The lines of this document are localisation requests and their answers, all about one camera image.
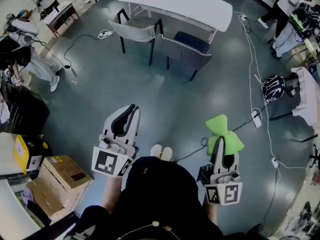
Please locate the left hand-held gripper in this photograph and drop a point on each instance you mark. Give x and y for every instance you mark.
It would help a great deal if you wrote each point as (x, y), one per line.
(105, 161)

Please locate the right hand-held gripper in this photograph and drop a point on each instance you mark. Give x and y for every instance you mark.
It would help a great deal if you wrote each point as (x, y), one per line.
(231, 192)

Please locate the green microfibre cloth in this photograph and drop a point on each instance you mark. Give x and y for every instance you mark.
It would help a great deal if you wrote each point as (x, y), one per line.
(220, 126)

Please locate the dark blue chair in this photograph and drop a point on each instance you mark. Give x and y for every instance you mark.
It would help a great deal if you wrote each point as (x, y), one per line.
(185, 54)

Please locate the person's left forearm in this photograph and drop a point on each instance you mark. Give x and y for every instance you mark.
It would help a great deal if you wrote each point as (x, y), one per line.
(112, 196)

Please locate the person's right forearm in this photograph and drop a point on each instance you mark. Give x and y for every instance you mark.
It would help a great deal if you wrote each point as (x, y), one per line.
(211, 214)

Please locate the grey chair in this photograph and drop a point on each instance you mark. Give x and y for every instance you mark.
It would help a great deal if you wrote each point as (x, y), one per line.
(135, 31)

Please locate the person's left white shoe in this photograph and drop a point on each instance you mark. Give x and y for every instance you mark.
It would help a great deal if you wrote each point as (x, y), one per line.
(156, 150)

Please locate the person's white shoe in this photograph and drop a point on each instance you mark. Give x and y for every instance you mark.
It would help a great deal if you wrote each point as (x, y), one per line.
(156, 150)
(167, 153)

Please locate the white power strip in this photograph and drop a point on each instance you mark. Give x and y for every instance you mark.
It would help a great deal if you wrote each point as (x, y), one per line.
(275, 162)
(256, 117)
(105, 33)
(243, 16)

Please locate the person's right white shoe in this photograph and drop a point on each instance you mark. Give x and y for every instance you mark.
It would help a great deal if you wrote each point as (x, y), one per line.
(167, 153)

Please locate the person's body in black clothes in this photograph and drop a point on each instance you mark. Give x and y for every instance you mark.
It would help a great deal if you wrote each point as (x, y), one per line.
(160, 196)

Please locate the striped helmet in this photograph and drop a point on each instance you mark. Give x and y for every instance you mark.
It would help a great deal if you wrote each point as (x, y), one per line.
(273, 87)

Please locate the white cloth-covered table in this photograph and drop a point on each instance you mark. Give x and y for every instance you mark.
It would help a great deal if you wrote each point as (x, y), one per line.
(307, 96)

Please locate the black suitcase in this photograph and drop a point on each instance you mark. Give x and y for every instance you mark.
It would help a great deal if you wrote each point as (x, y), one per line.
(22, 114)

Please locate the large plain cardboard box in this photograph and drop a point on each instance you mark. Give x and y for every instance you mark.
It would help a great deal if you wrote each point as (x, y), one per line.
(47, 196)

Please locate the yellow black case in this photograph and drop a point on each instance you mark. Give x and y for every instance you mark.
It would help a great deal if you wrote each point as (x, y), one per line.
(21, 151)

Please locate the low wooden table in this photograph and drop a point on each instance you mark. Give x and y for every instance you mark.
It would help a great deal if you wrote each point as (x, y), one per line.
(60, 16)

